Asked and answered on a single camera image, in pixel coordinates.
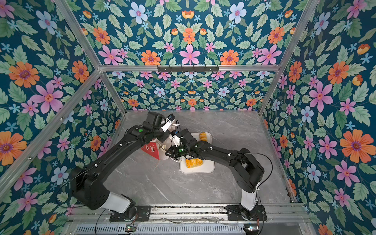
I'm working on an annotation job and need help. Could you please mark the small golden bread roll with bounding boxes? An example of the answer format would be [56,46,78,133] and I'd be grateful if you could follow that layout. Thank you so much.
[185,158,203,169]

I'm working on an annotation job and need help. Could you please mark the striped long bread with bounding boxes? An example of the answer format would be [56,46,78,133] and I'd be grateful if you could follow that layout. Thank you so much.
[199,132,208,142]

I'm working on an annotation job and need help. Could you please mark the red white paper bag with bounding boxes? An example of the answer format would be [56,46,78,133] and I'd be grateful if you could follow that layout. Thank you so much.
[141,139,171,161]

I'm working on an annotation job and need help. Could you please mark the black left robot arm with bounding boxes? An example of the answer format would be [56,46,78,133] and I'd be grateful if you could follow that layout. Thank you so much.
[70,112,175,221]

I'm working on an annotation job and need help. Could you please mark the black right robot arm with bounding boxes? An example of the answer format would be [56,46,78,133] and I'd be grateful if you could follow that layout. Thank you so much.
[166,129,265,220]

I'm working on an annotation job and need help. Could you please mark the white rectangular tray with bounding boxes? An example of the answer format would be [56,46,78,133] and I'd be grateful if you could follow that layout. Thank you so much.
[179,132,215,174]

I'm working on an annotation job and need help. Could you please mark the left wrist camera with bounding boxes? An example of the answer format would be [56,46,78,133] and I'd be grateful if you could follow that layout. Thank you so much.
[161,114,176,132]

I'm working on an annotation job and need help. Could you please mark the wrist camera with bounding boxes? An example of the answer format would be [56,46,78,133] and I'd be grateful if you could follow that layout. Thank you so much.
[170,134,181,147]
[161,114,176,132]

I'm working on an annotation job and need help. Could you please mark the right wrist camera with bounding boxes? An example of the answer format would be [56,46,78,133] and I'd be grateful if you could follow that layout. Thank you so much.
[170,134,181,147]

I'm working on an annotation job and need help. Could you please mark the black hook rail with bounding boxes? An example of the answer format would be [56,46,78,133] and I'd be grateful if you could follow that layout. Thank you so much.
[157,65,219,72]

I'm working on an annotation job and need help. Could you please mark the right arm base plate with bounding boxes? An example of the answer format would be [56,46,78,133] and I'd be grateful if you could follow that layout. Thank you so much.
[224,205,267,221]

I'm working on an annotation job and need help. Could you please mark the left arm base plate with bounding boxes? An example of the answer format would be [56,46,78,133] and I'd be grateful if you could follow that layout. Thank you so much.
[109,206,151,222]

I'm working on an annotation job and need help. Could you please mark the white perforated cable duct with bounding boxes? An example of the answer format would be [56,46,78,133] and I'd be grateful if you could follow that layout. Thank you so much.
[73,224,245,235]

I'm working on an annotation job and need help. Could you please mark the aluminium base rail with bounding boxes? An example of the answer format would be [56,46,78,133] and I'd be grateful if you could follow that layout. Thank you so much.
[67,204,312,224]

